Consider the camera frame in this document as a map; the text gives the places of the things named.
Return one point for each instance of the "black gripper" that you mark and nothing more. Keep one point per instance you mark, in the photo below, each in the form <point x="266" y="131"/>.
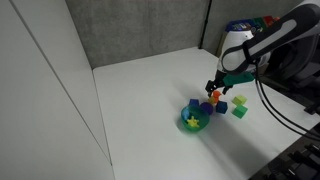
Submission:
<point x="220" y="78"/>

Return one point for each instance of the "small yellow toy object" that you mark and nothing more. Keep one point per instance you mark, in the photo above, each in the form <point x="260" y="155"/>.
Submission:
<point x="211" y="100"/>

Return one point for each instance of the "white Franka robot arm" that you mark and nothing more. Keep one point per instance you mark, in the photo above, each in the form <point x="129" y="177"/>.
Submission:
<point x="266" y="36"/>

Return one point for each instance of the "orange toy object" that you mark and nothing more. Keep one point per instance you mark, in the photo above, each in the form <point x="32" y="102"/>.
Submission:
<point x="217" y="94"/>

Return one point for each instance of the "green plastic bowl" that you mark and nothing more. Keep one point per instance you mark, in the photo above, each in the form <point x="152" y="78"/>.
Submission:
<point x="196" y="128"/>

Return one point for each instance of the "dark blue toy cube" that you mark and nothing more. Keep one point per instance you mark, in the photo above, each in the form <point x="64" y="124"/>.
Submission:
<point x="221" y="107"/>

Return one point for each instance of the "purple toy block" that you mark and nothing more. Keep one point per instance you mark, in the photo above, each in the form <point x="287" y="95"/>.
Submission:
<point x="207" y="107"/>

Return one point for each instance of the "lime green toy cube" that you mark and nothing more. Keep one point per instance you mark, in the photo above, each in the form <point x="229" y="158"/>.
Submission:
<point x="239" y="99"/>

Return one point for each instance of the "small blue toy block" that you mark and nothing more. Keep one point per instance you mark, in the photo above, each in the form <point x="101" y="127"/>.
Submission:
<point x="194" y="102"/>

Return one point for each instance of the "yellow star toy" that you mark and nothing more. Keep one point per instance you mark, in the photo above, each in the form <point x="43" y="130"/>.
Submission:
<point x="193" y="122"/>

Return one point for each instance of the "light blue toy piece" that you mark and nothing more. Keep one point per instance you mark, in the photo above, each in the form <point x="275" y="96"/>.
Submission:
<point x="184" y="115"/>

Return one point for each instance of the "black stand pole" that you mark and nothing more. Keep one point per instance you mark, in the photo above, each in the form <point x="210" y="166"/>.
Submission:
<point x="205" y="23"/>

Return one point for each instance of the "dark gray machine base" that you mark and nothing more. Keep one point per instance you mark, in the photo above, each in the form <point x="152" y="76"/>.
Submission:
<point x="296" y="63"/>

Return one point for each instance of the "black tripod equipment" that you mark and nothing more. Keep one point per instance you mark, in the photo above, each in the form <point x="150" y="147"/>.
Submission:
<point x="293" y="160"/>

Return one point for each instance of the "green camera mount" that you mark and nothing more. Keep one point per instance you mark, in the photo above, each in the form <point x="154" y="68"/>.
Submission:
<point x="238" y="78"/>

